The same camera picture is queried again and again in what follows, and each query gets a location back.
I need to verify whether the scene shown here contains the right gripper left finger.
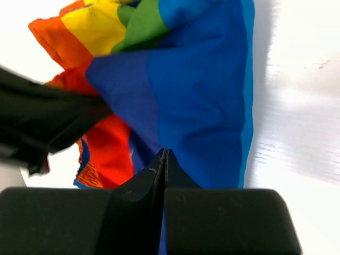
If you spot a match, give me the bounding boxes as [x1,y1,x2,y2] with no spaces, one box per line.
[1,150,166,254]

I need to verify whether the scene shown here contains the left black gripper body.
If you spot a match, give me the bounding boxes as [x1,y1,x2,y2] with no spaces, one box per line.
[1,69,111,175]

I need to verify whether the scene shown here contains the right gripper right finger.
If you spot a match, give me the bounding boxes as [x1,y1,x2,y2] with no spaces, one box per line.
[165,150,302,254]

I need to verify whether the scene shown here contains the rainbow striped shorts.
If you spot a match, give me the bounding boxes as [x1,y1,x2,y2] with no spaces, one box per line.
[29,1,254,189]

